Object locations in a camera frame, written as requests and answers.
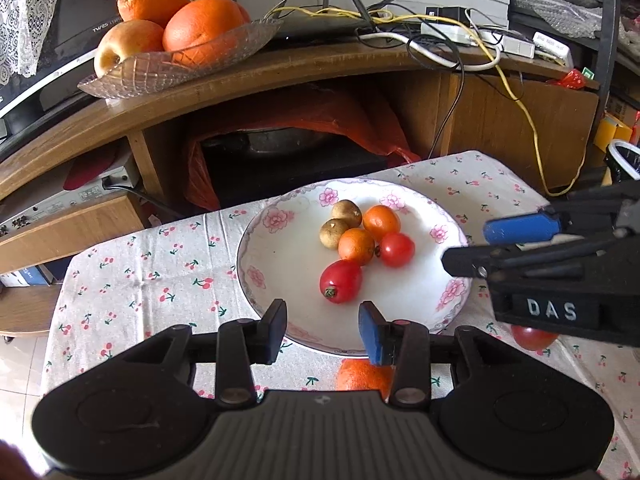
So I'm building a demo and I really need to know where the black metal rack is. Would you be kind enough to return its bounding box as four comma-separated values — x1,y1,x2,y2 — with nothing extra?
509,0,640,126

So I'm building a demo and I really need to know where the small red cherry tomato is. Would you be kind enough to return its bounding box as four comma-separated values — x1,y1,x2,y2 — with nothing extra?
376,232,416,267

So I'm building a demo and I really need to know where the dark red cloth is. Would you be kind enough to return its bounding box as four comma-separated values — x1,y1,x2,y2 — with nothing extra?
64,144,127,192

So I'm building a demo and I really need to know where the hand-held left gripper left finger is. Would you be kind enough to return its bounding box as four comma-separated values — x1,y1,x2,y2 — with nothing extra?
116,299,289,409

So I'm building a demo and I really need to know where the black television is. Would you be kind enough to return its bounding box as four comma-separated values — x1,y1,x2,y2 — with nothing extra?
0,0,137,147

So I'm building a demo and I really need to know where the yellow red apple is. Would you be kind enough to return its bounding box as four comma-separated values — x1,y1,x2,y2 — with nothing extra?
93,19,166,79

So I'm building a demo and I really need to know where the white power strip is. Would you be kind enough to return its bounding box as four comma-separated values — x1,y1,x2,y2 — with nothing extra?
420,20,537,59

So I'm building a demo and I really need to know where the yellow cable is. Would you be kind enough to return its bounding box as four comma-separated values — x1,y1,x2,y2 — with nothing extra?
264,5,587,199

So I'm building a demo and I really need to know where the wooden television stand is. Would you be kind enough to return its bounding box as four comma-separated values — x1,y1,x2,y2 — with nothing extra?
0,39,601,337

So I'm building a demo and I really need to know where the black cable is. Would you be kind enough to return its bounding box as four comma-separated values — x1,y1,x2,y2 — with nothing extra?
406,34,468,160

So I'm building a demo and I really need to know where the white floral porcelain plate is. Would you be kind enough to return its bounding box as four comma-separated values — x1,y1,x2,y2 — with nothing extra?
236,178,473,358

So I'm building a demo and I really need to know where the yellow box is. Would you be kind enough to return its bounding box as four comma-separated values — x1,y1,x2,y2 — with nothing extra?
594,114,632,155

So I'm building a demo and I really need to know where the bubble wrap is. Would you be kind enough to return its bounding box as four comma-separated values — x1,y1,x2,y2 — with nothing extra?
512,0,603,40

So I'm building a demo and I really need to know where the red plastic bag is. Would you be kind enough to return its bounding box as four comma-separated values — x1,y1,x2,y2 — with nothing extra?
182,91,422,212

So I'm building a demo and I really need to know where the white cable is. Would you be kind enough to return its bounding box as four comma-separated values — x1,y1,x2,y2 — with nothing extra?
357,31,502,72

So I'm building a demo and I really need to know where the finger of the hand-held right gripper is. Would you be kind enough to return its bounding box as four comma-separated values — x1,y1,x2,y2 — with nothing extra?
482,208,621,247
440,232,622,282

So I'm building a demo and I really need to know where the blue white box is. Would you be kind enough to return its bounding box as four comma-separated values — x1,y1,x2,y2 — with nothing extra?
0,264,64,289

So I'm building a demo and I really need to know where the red packet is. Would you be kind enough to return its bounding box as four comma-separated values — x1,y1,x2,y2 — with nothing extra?
548,67,587,90

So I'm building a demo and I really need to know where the silver media player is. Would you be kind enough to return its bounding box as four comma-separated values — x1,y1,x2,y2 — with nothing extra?
0,154,145,239

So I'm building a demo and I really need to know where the white lace cloth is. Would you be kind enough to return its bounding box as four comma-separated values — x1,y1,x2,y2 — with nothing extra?
0,0,66,87

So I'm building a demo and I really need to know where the cherry print tablecloth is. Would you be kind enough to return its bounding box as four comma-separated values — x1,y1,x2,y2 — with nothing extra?
42,150,640,480

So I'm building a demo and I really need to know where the small orange kumquat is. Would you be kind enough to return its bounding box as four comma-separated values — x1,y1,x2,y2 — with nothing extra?
362,204,401,242
338,228,376,266

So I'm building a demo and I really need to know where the orange tangerine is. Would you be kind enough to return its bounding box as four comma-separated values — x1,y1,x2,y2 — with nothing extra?
336,357,394,406

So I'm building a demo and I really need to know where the brown longan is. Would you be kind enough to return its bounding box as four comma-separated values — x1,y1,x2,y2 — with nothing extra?
332,199,362,229
319,218,352,250

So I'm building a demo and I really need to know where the black power adapter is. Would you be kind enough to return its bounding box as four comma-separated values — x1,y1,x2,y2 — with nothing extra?
426,6,474,24

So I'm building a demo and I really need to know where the large red cherry tomato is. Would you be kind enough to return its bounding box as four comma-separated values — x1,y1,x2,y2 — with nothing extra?
319,259,364,305

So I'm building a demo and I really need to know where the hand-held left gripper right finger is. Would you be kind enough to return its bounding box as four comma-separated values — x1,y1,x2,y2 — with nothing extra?
358,301,507,409

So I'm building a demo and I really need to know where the clear glass fruit bowl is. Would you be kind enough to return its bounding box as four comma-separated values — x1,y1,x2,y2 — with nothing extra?
77,16,284,100

